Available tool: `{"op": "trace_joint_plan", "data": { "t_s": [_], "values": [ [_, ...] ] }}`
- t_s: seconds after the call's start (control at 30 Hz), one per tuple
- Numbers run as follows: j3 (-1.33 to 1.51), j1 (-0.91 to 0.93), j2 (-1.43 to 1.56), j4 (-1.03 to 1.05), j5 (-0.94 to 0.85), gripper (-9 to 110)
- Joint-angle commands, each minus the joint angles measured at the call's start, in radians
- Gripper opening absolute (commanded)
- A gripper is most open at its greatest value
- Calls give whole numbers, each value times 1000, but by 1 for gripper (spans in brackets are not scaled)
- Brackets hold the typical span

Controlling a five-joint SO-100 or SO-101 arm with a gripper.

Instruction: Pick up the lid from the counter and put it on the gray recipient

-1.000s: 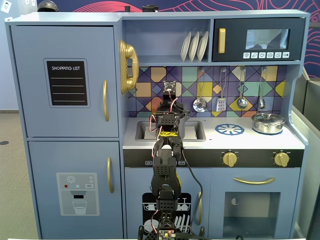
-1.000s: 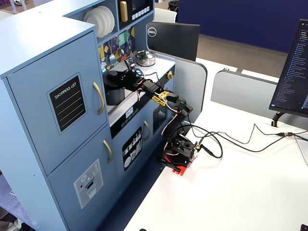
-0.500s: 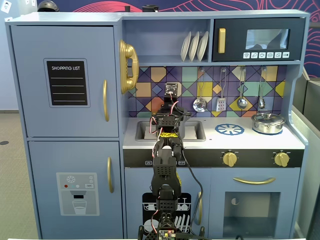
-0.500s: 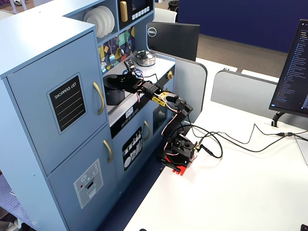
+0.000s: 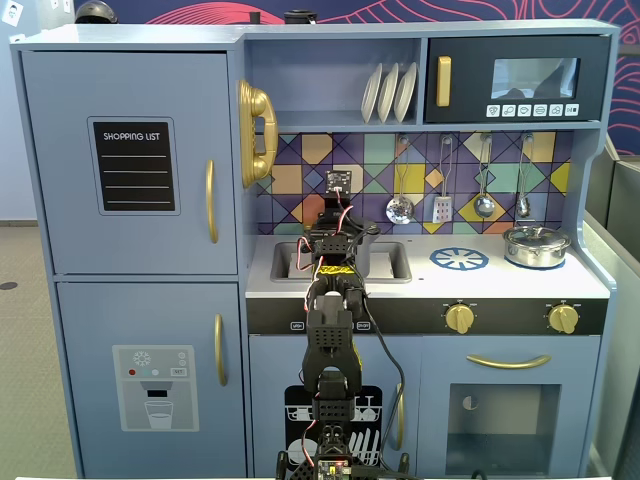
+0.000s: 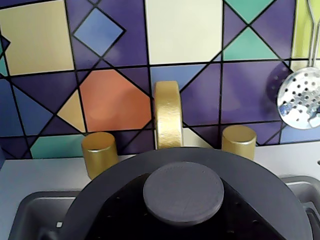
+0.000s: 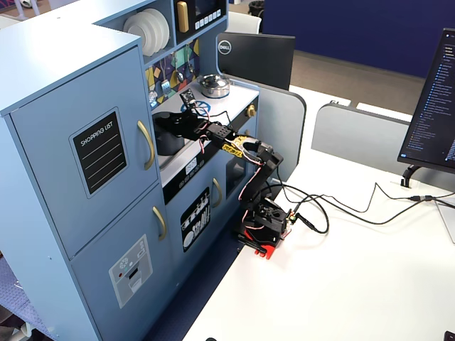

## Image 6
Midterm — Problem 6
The gray round lid with knob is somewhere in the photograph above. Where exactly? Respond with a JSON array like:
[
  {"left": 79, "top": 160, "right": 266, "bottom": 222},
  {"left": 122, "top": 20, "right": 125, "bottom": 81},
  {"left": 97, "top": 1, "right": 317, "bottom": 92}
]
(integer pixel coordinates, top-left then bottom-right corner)
[{"left": 62, "top": 146, "right": 310, "bottom": 240}]

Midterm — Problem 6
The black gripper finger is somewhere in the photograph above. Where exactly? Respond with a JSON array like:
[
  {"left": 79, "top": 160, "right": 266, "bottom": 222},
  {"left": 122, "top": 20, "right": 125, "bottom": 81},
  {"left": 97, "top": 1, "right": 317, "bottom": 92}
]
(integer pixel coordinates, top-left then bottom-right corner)
[
  {"left": 97, "top": 174, "right": 161, "bottom": 240},
  {"left": 199, "top": 179, "right": 281, "bottom": 240}
]

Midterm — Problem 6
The colourful tiled backsplash panel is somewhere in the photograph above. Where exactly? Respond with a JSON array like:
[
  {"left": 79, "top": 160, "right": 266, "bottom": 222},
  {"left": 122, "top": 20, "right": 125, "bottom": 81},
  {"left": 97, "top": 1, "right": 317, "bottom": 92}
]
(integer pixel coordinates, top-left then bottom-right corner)
[{"left": 0, "top": 0, "right": 320, "bottom": 161}]

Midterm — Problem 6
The steel perforated skimmer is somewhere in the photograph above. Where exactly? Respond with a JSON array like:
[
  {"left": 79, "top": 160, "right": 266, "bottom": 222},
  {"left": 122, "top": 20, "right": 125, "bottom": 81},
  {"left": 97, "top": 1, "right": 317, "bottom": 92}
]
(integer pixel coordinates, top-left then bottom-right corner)
[{"left": 275, "top": 0, "right": 320, "bottom": 131}]

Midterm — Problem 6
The gold toy faucet spout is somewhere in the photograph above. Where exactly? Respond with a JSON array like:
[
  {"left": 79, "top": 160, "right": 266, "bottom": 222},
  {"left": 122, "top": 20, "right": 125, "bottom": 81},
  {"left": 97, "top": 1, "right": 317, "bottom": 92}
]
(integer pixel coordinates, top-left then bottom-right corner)
[{"left": 152, "top": 80, "right": 186, "bottom": 151}]

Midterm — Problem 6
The gold faucet knob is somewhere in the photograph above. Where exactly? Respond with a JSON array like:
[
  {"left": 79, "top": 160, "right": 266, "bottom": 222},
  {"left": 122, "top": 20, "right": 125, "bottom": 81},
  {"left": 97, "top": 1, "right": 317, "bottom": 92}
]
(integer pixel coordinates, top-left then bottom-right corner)
[
  {"left": 81, "top": 131, "right": 119, "bottom": 181},
  {"left": 221, "top": 125, "right": 258, "bottom": 161}
]

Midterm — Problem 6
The gray toy sink basin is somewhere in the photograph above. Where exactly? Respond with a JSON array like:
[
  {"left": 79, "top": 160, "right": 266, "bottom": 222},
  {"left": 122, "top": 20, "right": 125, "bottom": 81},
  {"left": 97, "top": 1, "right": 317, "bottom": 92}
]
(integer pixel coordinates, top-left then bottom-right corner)
[{"left": 8, "top": 174, "right": 320, "bottom": 240}]

